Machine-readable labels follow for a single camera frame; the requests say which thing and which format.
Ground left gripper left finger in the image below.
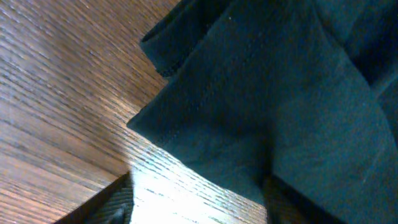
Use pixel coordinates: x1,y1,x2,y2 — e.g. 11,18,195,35
55,172,134,224

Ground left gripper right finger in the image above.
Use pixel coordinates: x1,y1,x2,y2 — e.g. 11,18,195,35
263,175,344,224

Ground black t-shirt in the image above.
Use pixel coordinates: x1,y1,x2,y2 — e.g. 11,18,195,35
127,0,397,223

